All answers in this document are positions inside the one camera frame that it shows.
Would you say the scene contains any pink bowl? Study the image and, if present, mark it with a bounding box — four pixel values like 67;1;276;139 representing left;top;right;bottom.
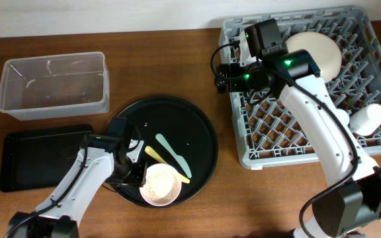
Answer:
140;163;182;207

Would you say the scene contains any cream plate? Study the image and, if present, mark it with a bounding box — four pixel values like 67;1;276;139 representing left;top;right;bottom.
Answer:
286;32;342;83

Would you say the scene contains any white cup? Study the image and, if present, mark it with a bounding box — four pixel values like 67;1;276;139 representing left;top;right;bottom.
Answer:
349;104;381;136

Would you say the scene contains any light blue cup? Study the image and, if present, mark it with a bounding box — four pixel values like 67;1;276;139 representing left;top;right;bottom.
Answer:
335;108;350;126

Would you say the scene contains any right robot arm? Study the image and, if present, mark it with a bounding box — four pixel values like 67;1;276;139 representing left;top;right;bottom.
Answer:
211;19;381;237

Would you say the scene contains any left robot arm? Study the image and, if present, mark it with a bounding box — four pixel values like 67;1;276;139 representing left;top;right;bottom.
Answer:
5;117;148;237

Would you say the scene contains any grey dishwasher rack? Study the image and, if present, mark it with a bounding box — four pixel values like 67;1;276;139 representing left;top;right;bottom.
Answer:
218;6;381;170

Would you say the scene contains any yellow plastic knife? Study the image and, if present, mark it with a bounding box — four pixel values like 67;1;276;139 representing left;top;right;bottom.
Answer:
144;145;190;184

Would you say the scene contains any mint green plastic knife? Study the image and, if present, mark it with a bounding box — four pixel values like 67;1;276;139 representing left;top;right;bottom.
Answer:
155;134;192;178

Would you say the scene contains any round black tray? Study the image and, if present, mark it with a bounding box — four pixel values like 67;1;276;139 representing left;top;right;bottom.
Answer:
117;96;218;208

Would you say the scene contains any black rectangular tray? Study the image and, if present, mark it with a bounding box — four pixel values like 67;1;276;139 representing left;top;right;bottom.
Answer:
0;124;93;192

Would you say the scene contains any clear plastic bin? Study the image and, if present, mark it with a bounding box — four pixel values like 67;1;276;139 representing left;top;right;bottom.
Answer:
0;52;110;121

